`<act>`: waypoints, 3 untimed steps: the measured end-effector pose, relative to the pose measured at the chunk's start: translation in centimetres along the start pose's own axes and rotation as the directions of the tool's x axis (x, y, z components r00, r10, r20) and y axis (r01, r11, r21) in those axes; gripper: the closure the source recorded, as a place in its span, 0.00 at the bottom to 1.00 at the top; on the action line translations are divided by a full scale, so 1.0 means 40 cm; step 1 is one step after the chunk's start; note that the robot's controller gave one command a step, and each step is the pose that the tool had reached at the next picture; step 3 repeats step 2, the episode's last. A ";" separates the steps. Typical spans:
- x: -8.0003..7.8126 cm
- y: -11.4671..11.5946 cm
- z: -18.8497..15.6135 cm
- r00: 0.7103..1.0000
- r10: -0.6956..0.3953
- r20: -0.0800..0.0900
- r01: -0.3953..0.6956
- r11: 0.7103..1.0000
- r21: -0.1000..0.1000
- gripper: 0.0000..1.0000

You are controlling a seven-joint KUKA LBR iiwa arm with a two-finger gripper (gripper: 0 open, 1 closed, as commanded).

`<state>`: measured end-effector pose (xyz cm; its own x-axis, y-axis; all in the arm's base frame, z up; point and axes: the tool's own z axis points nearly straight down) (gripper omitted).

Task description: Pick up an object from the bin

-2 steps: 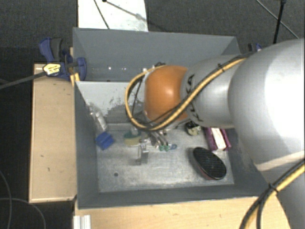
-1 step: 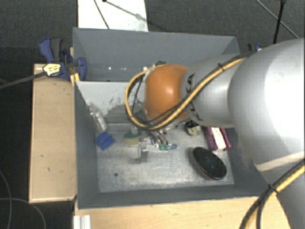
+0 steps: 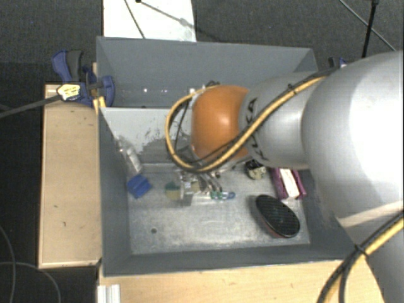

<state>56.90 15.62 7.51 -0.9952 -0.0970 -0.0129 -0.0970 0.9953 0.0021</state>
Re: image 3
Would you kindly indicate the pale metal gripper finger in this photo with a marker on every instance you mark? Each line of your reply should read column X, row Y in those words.
column 187, row 199
column 188, row 187

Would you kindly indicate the green and beige sponge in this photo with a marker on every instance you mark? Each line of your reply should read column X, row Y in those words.
column 173, row 192

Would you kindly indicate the grey metal bin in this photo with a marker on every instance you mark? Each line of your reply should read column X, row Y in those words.
column 202, row 226

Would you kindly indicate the blue sponge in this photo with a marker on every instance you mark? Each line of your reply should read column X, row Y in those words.
column 138, row 186

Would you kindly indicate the clear plastic bottle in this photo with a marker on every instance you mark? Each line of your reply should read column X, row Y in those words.
column 131, row 156

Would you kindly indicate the black oval brush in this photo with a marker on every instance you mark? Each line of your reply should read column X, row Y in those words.
column 277, row 216

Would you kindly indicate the purple and white box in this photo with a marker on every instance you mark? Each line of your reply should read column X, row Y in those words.
column 288, row 183

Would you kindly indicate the pale wood flat board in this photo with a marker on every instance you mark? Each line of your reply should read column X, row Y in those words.
column 71, row 181

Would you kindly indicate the black cylinder on white bracket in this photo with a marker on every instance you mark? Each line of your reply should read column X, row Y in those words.
column 255, row 170

